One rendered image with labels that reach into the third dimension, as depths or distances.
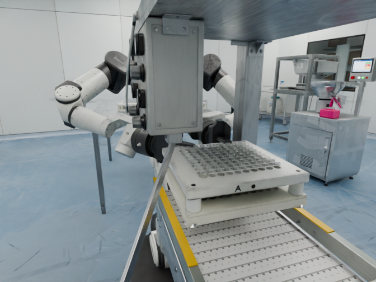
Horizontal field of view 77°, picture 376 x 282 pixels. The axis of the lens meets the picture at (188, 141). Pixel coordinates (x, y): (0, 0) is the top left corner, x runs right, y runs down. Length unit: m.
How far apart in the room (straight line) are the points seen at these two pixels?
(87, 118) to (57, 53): 4.67
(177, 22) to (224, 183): 0.28
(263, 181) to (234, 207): 0.07
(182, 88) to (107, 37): 5.12
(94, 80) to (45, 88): 4.53
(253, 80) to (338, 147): 2.32
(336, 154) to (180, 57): 2.68
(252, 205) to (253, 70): 0.43
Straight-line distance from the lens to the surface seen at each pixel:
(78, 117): 0.84
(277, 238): 0.55
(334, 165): 3.04
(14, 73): 5.56
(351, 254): 0.52
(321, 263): 0.52
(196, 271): 0.40
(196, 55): 0.45
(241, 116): 0.75
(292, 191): 0.51
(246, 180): 0.44
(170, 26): 0.44
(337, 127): 2.89
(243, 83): 0.75
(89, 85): 0.96
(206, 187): 0.41
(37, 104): 5.54
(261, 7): 0.40
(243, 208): 0.46
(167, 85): 0.43
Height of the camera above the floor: 1.20
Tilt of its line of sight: 16 degrees down
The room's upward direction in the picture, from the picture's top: straight up
